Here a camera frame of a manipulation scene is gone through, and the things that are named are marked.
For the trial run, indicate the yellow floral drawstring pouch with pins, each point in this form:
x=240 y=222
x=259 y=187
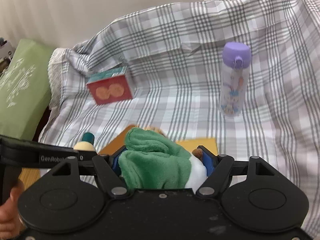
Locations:
x=155 y=129

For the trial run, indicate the woven basket with fabric liner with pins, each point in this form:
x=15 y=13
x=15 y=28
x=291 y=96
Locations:
x=29 y=176

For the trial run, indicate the cream sponge with teal handle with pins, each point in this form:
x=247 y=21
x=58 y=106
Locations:
x=85 y=146

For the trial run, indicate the purple lid cartoon bottle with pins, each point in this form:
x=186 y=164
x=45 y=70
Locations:
x=235 y=70

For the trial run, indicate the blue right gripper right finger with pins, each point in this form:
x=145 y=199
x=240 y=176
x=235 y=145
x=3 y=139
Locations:
x=209 y=160

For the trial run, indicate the white lace cloth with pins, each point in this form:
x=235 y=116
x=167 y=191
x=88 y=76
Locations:
x=55 y=67

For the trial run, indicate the green plush toy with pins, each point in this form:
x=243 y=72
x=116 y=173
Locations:
x=152 y=161

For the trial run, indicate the person's left hand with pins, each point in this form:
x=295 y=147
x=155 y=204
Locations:
x=10 y=222

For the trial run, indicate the yellow cardboard box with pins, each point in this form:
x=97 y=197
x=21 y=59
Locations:
x=191 y=144

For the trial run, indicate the red and teal box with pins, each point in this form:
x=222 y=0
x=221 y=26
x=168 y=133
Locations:
x=115 y=84

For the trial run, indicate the grey plaid cloth cover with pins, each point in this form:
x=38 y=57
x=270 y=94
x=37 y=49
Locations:
x=174 y=54

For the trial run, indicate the brown leather wallet case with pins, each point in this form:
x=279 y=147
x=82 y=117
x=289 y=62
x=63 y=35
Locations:
x=116 y=143

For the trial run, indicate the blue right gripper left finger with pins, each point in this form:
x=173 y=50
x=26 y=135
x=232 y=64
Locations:
x=114 y=161

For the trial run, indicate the green embroidered pillow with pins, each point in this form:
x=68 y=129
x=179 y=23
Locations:
x=25 y=90

